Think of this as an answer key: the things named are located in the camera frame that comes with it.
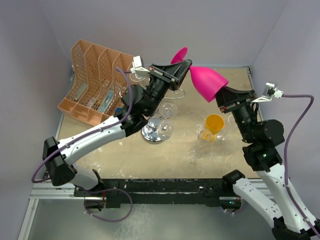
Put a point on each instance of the pink plastic goblet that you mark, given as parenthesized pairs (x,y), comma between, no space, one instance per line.
(207,81)

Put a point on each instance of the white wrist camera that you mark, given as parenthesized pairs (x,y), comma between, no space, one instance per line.
(270,91)
(138,67)

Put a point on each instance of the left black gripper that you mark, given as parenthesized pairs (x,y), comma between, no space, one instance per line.
(172,73)

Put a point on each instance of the clear glass behind orange goblet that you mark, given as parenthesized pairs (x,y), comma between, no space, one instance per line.
(226,132)

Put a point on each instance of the clear glass front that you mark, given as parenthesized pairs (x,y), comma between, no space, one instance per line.
(196,152)

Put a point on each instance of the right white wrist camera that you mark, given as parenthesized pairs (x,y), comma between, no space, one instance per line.
(270,91)

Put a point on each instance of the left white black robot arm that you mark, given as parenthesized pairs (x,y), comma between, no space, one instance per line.
(139,104)

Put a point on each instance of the aluminium frame rails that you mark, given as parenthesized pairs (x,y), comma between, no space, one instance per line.
(45,190)

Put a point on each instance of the teal scissors in organizer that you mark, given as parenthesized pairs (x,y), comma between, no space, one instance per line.
(106,101)

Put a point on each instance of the small clear glass orange inside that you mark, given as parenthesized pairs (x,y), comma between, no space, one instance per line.
(205,135)

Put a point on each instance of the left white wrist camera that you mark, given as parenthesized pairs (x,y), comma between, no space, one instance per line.
(138,67)

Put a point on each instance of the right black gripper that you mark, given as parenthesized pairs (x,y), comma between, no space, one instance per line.
(225,95)

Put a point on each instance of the grey card in organizer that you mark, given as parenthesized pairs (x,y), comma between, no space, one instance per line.
(78,93)

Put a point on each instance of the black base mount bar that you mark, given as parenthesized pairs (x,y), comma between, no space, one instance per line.
(211,192)

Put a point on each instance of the chrome wine glass rack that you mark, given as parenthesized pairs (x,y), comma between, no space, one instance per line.
(149,132)

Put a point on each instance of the orange plastic file organizer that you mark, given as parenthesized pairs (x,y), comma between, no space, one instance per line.
(97,66)

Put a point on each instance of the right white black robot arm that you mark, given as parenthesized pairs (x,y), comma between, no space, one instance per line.
(287,215)

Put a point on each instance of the clear wine glass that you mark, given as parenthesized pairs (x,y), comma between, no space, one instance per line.
(166,112)
(133,76)

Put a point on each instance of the orange plastic goblet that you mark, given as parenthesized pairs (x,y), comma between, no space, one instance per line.
(214,123)

